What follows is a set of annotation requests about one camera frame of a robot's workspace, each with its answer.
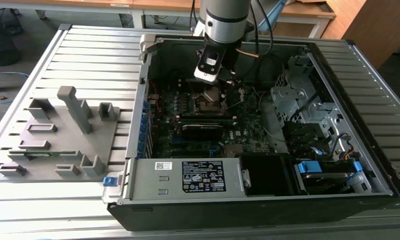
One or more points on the silver CPU green substrate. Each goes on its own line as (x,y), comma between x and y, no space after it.
(213,95)

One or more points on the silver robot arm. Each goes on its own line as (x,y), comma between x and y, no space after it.
(223,20)

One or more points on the silver drive cage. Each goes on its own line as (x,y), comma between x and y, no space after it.
(287,93)

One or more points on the green motherboard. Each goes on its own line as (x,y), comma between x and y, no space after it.
(247,125)

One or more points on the wooden desk white legs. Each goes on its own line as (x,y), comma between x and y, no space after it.
(307,13)
(53,3)

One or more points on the black graphics card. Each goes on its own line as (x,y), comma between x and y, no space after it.
(201,132)

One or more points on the brown chipset heatsink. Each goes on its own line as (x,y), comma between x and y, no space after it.
(233,150)

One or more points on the wooden cabinet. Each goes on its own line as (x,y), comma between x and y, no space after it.
(380,30)

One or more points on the hard disk in blue carrier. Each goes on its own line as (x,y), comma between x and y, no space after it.
(309,167)

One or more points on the grey power supply unit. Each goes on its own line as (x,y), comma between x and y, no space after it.
(147,185)

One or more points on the grey plastic parts rack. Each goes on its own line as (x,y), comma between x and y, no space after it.
(69,150)

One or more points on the blue case latch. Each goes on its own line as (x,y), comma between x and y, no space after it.
(109,181)

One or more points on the black open PC case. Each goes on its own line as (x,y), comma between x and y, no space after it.
(220,215)

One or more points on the black mesh basket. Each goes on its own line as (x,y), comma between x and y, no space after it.
(9,25)

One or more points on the black trash bin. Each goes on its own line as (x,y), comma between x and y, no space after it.
(4,56)

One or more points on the green RAM stick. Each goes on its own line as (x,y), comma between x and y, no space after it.
(40,155)

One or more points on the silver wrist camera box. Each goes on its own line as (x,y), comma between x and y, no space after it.
(207,76)

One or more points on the CPU socket metal frame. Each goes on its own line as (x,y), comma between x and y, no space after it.
(203,108)

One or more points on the grey plastic case bracket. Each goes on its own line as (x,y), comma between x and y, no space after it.
(147,41)

